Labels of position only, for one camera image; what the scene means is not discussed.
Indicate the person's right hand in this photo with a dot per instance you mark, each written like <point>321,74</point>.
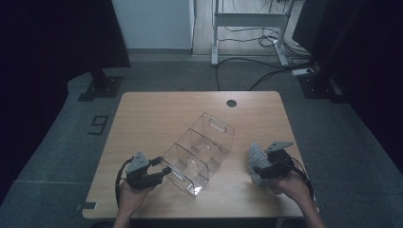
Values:
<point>293,190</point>

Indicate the white power strip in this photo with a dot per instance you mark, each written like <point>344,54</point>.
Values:
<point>302,71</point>

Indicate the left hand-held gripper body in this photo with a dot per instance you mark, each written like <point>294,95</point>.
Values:
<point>139,175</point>

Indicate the black curtain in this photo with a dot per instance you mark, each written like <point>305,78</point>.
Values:
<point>47,63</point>
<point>364,63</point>

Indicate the white metal desk frame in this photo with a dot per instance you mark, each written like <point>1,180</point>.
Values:
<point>250,19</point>

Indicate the clear acrylic organizer box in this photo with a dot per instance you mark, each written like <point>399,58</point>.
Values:
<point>199,152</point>

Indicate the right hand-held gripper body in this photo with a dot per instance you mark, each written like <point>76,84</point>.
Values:
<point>280,167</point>

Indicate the person's left hand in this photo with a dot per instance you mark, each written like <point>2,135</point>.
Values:
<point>133,199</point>

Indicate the black stand base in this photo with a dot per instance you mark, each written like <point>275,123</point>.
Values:
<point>103,87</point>
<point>320,88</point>

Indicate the grey striped fluffy sock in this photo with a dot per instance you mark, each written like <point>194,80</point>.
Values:
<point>257,158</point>

